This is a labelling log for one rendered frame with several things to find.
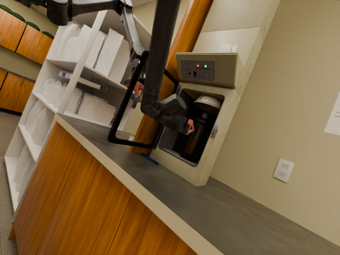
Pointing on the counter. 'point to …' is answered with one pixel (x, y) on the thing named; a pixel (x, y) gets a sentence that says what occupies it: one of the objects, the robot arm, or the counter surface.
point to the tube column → (240, 15)
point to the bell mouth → (209, 103)
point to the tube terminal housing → (233, 34)
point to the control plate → (187, 65)
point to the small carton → (225, 48)
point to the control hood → (221, 73)
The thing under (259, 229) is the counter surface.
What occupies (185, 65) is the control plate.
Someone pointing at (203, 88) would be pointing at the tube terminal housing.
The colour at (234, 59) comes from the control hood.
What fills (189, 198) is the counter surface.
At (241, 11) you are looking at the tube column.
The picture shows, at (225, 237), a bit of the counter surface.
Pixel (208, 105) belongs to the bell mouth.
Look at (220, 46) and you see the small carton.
